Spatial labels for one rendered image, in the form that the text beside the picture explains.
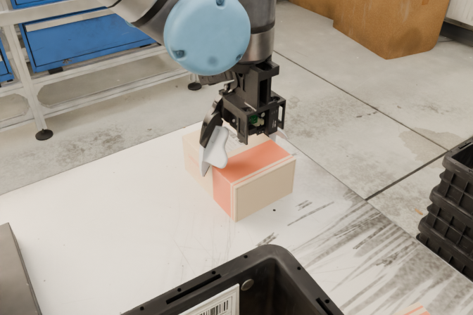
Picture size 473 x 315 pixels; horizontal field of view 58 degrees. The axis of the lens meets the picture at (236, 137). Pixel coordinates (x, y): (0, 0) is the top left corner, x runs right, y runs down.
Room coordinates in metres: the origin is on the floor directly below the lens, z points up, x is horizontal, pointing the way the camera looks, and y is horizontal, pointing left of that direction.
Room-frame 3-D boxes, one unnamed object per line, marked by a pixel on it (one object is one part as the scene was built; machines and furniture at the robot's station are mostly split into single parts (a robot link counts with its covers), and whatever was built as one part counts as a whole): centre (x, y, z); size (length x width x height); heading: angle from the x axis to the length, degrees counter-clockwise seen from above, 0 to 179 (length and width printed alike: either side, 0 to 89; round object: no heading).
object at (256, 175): (0.56, 0.00, 0.74); 0.16 x 0.12 x 0.07; 35
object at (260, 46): (0.54, -0.02, 0.97); 0.08 x 0.08 x 0.05
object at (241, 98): (0.53, -0.02, 0.89); 0.09 x 0.08 x 0.12; 35
